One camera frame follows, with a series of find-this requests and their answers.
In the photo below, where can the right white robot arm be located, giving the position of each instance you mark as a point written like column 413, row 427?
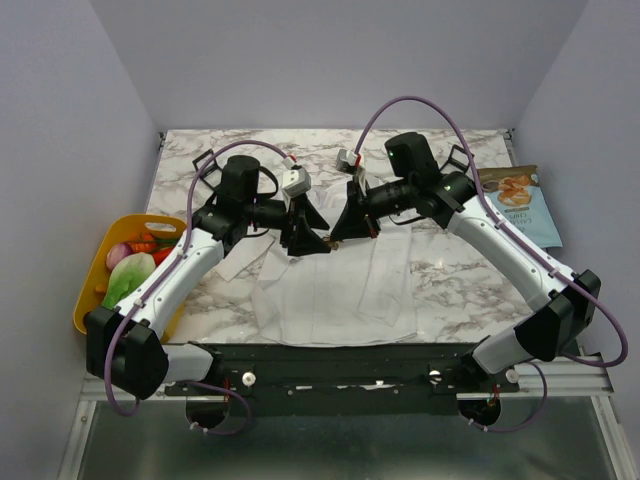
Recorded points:
column 561, row 300

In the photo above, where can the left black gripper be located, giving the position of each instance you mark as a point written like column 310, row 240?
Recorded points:
column 303, row 241

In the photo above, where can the white button shirt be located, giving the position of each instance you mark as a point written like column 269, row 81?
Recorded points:
column 359, row 294

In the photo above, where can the purple toy onion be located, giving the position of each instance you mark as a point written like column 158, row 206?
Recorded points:
column 116, row 254

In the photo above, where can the orange toy carrot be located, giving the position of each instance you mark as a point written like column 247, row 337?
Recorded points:
column 142, row 243

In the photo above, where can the blue chips bag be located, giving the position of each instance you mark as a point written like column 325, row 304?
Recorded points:
column 517, row 194

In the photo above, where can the aluminium rail frame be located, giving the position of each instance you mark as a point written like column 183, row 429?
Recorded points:
column 560, row 424

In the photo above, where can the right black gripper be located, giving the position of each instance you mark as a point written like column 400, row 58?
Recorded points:
column 358, row 211

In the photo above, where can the red toy pepper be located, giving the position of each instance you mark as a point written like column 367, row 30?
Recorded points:
column 161, row 253

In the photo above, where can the yellow plastic basket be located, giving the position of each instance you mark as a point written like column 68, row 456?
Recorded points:
column 165, row 229

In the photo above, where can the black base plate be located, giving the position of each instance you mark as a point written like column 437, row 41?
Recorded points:
column 278, row 380

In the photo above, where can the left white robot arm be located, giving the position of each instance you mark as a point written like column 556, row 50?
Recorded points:
column 124, row 345

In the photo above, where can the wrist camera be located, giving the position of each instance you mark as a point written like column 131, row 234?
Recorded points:
column 347, row 161
column 295, row 182

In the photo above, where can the green toy lettuce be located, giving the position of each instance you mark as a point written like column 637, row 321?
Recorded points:
column 127, row 276

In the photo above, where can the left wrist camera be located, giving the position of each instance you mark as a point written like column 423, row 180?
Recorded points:
column 295, row 182

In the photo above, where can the left black frame stand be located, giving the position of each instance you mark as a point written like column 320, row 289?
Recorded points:
column 206, row 165

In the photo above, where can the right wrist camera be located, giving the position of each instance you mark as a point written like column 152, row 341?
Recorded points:
column 347, row 161

